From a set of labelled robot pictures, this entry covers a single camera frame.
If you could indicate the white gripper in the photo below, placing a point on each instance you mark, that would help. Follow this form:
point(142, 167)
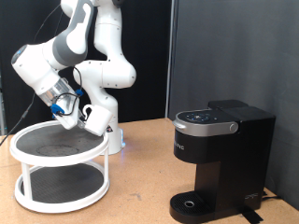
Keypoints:
point(69, 115)

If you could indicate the white ceramic mug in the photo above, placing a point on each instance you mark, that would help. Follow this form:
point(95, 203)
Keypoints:
point(99, 120)

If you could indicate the black Keurig coffee machine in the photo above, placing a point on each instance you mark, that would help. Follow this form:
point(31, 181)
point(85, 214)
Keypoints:
point(230, 155)

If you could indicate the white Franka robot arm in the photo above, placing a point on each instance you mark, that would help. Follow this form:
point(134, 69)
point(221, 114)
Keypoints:
point(102, 74)

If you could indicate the white two-tier turntable stand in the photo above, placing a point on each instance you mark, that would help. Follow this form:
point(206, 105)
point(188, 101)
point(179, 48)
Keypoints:
point(59, 158)

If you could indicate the black curtain backdrop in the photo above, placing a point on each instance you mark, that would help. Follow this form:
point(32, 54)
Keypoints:
point(146, 46)

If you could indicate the black tape strip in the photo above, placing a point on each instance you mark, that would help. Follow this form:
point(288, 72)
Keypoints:
point(251, 215)

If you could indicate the grey metal frame pole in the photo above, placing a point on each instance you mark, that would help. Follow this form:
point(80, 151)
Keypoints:
point(171, 62)

